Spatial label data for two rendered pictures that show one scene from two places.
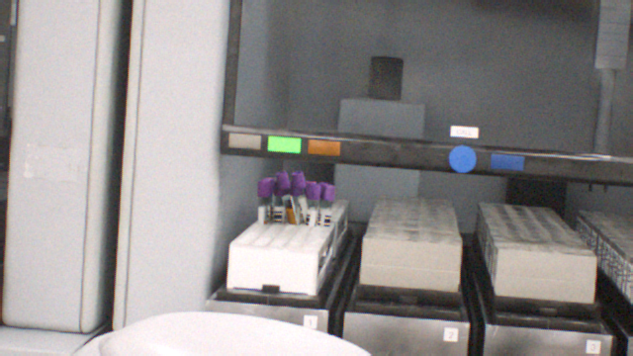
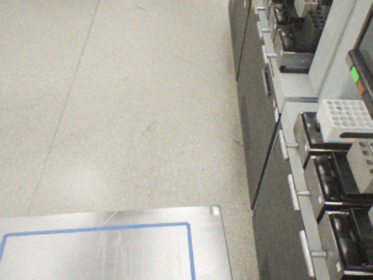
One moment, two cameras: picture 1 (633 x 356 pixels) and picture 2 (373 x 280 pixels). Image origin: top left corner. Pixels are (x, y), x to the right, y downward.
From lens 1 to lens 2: 1.31 m
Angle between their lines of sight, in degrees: 82
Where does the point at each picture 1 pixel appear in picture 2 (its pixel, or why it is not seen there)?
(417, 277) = (357, 173)
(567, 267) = not seen: outside the picture
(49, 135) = (334, 14)
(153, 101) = (352, 21)
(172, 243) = (334, 84)
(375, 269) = (352, 154)
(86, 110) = (342, 11)
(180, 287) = not seen: hidden behind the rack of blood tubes
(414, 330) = (316, 184)
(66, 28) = not seen: outside the picture
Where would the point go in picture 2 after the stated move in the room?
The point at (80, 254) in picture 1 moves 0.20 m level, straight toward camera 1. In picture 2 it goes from (322, 66) to (256, 75)
